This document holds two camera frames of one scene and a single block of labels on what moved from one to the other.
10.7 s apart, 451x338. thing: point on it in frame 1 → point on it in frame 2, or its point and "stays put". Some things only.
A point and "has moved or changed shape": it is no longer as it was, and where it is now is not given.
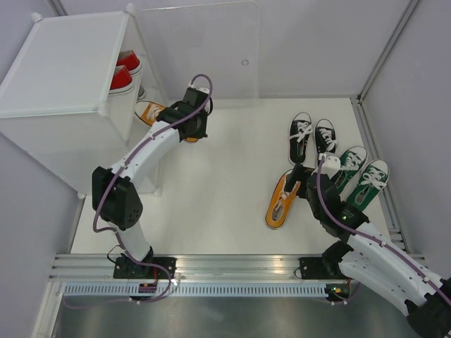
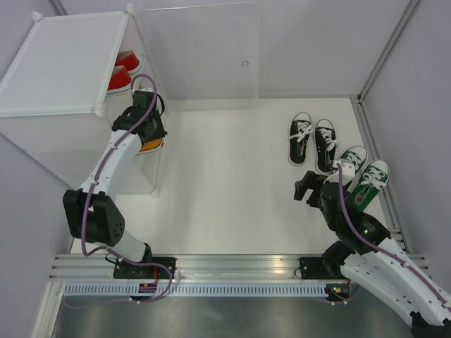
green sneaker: x=351 y=161 stays put
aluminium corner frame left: x=56 y=8 stays put
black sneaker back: x=326 y=141 stays put
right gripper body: x=299 y=174 → x=310 y=181
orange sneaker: x=281 y=203 has moved or changed shape
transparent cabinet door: x=220 y=41 stays put
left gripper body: x=201 y=129 → x=158 y=130
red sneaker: x=128 y=58 stays put
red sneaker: x=122 y=81 stays put
